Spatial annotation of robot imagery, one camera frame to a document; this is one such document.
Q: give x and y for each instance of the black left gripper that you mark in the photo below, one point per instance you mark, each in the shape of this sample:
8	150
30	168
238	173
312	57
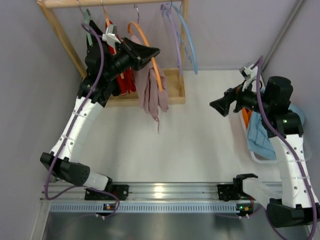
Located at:
135	56

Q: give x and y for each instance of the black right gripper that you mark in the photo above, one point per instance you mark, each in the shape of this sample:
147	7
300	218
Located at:
232	100

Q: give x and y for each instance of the orange plastic hanger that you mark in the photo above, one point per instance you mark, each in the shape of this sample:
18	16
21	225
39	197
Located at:
151	50

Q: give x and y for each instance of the dusty pink trousers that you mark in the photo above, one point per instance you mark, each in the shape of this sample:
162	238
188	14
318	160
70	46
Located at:
150	98

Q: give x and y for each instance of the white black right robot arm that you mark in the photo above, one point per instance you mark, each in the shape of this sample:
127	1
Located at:
297	205

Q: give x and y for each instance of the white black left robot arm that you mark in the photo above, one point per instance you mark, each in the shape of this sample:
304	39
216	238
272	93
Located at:
63	158

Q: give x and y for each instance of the light orange hanger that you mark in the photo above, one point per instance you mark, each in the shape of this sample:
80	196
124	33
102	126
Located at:
107	22

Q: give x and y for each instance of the purple plastic hanger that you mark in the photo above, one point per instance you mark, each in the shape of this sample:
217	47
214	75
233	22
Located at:
166	11

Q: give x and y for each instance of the light blue plastic hanger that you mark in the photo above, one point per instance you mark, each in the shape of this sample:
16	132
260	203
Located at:
190	40

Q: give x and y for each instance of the mint green hanger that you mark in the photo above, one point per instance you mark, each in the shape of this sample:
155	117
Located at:
86	19

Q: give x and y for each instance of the orange garment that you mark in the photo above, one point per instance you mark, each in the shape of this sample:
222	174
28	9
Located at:
246	114

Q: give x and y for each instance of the red garment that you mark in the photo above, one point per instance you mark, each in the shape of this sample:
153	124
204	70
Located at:
124	83

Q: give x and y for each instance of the wooden clothes rack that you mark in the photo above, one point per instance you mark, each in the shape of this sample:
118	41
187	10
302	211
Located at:
175	83

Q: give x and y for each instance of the light blue garment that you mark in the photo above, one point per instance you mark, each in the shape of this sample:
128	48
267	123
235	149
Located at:
257	138

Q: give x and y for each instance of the black garment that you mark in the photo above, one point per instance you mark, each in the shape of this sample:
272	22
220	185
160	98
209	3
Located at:
93	27

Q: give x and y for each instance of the white laundry basket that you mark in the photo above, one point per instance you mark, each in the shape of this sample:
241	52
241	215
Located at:
261	160

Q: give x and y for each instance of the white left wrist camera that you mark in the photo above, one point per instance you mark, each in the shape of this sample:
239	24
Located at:
110	36

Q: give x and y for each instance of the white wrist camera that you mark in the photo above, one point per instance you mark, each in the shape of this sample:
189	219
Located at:
250	74
110	36

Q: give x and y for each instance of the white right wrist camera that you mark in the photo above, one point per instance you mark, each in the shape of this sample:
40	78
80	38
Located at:
250	74

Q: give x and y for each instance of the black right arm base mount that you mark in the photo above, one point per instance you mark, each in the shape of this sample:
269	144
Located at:
230	192

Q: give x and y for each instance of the grey slotted cable duct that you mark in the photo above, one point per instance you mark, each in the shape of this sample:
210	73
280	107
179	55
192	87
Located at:
131	207

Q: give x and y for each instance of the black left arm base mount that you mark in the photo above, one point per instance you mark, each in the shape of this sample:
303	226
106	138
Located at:
121	191

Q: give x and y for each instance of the aluminium mounting rail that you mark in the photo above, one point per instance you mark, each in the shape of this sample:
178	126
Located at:
145	191

